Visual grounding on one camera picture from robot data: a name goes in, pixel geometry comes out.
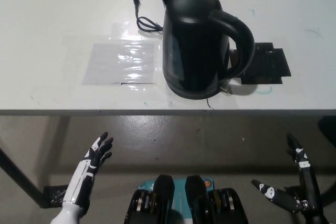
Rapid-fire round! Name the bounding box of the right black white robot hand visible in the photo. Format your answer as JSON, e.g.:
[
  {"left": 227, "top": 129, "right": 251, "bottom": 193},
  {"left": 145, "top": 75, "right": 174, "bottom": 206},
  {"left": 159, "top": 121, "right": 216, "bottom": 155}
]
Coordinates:
[{"left": 251, "top": 132, "right": 324, "bottom": 213}]

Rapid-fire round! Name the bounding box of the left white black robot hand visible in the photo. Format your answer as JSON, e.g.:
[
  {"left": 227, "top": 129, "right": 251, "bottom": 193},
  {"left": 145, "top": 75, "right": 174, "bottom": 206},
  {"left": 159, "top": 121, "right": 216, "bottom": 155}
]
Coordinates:
[{"left": 62, "top": 131, "right": 114, "bottom": 209}]

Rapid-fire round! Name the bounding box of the black electric kettle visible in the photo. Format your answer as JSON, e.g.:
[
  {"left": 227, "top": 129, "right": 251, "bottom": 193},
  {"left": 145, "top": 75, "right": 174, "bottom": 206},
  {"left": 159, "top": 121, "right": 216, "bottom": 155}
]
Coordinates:
[{"left": 160, "top": 0, "right": 256, "bottom": 98}]

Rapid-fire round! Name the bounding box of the black teal robot torso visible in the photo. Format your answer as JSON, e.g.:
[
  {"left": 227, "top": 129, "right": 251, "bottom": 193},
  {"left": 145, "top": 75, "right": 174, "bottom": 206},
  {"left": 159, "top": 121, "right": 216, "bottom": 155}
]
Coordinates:
[{"left": 125, "top": 173, "right": 250, "bottom": 224}]

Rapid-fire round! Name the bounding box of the black kettle base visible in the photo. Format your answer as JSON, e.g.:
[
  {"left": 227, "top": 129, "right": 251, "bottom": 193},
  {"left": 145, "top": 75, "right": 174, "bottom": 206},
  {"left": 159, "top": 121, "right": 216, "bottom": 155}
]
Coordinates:
[{"left": 165, "top": 83, "right": 223, "bottom": 101}]

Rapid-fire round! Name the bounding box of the black table leg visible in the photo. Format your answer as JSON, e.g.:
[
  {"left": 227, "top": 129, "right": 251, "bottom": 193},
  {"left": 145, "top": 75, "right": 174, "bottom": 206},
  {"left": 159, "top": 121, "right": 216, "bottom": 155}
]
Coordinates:
[{"left": 0, "top": 146, "right": 47, "bottom": 208}]

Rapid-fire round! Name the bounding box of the clear plastic sheet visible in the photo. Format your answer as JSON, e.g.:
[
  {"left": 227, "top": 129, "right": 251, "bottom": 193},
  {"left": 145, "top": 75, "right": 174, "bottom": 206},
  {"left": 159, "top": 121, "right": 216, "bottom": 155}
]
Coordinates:
[{"left": 82, "top": 41, "right": 160, "bottom": 86}]

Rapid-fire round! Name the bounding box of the black square mat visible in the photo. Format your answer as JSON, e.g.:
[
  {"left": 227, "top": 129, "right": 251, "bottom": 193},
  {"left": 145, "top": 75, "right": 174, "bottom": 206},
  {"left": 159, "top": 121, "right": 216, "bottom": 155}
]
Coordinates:
[{"left": 229, "top": 41, "right": 293, "bottom": 86}]

